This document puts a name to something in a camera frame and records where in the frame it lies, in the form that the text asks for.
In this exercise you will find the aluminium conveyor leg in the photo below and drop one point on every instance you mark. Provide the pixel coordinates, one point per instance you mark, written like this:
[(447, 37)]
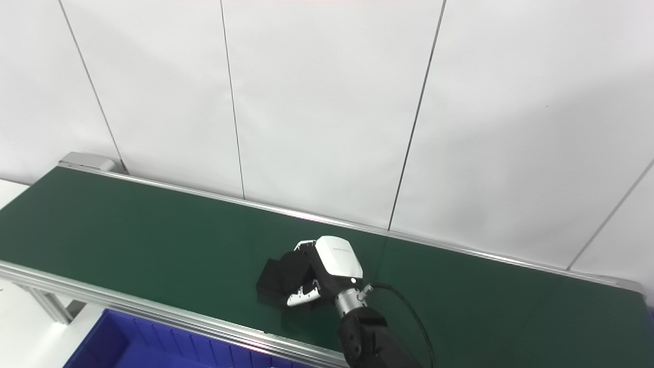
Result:
[(51, 306)]

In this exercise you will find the green conveyor belt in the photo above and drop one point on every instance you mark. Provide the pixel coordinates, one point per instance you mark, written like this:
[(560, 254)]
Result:
[(51, 281), (153, 245)]

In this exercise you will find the blue plastic bin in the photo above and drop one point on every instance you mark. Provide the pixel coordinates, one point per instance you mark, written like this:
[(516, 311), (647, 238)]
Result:
[(127, 347)]

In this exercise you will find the black cylinder-on-base part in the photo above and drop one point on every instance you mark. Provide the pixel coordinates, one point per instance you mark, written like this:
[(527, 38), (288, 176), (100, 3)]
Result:
[(271, 281)]

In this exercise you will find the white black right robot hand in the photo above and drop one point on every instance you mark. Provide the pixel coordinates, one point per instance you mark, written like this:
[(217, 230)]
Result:
[(337, 260)]

